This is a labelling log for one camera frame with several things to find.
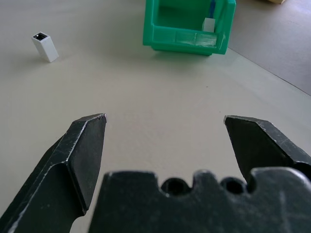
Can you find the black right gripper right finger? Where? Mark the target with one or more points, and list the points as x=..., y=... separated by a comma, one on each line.
x=264, y=145

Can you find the green plastic storage bin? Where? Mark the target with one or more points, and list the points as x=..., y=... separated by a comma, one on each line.
x=189, y=31

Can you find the white charger block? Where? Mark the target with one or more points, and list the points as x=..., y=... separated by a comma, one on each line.
x=45, y=47

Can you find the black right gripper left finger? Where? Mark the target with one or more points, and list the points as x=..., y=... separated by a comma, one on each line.
x=60, y=170

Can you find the tan wooden object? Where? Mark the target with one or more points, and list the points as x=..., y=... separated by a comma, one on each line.
x=274, y=1

